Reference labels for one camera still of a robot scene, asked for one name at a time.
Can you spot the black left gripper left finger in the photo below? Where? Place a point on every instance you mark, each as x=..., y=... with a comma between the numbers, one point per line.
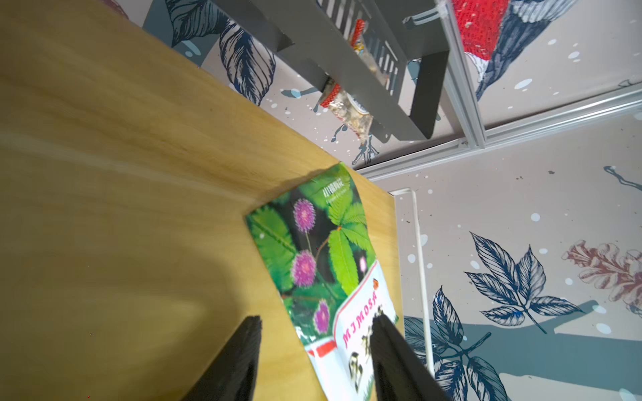
x=233, y=373

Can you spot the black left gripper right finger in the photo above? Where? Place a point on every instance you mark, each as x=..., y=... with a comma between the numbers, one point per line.
x=399, y=375

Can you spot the mimosa seed bag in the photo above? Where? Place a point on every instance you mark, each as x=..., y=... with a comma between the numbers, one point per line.
x=315, y=243

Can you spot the wooden two-tier shelf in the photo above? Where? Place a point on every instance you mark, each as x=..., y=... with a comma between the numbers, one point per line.
x=126, y=176

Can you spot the snack bar packet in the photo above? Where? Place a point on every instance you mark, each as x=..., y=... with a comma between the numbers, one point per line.
x=344, y=105

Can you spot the black wire basket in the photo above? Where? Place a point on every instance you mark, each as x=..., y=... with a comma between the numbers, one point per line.
x=391, y=56

